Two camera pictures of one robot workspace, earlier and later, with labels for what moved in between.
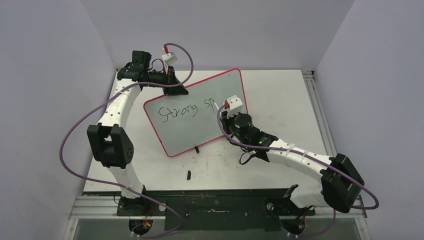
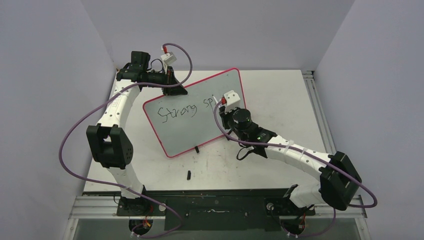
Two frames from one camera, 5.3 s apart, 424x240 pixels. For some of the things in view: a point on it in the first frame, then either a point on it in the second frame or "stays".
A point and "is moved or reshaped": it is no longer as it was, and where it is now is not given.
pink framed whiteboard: (181, 122) stays
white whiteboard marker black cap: (216, 106) is moved or reshaped
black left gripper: (179, 90) stays
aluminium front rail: (107, 207) stays
